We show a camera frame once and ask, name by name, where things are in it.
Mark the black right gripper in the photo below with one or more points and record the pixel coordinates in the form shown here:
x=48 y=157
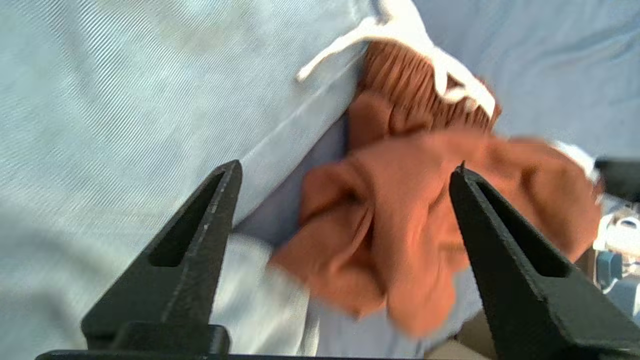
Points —
x=622 y=177

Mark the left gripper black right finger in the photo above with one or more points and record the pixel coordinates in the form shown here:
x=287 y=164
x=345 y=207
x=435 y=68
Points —
x=540 y=310

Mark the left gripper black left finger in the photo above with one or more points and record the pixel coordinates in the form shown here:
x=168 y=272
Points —
x=170 y=300

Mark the rust brown shorts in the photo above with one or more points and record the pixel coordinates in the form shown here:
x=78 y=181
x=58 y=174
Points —
x=400 y=200

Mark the light blue denim shorts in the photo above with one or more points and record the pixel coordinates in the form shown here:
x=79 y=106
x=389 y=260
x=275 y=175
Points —
x=125 y=100

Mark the blue-grey charger box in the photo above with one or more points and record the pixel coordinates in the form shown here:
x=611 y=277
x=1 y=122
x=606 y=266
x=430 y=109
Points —
x=610 y=267

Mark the light blue padded furniture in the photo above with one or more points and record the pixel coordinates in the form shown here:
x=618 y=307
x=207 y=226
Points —
x=630 y=300

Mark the blue bed cover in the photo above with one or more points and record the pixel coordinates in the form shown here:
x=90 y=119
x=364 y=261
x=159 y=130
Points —
x=550 y=50

